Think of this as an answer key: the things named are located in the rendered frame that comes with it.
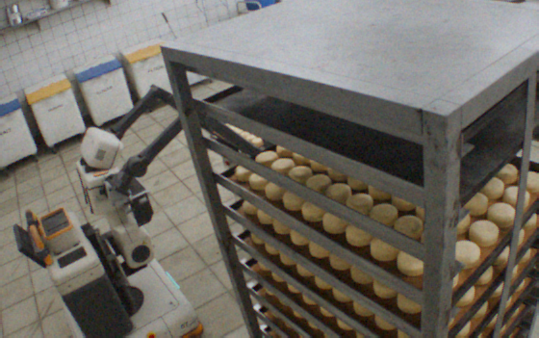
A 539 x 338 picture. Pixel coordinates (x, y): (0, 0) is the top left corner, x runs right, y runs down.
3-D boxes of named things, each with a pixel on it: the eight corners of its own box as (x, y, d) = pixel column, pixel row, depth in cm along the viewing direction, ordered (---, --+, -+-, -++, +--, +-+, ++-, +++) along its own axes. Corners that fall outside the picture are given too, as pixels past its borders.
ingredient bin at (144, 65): (146, 116, 564) (129, 58, 526) (135, 103, 614) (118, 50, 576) (186, 100, 583) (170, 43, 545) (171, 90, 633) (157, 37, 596)
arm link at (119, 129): (155, 77, 247) (164, 82, 241) (167, 93, 257) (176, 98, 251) (96, 137, 237) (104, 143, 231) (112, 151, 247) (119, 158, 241)
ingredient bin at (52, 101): (50, 158, 512) (27, 99, 474) (44, 142, 561) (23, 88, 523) (91, 140, 534) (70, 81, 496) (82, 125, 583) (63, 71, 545)
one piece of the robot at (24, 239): (55, 280, 202) (18, 256, 188) (42, 245, 228) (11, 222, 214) (69, 263, 204) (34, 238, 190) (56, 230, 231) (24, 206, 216)
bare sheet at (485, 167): (200, 107, 97) (198, 101, 97) (334, 48, 116) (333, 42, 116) (455, 214, 54) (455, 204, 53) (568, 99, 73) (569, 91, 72)
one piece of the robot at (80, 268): (103, 368, 221) (29, 248, 180) (77, 310, 263) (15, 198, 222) (157, 338, 236) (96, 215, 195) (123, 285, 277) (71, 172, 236)
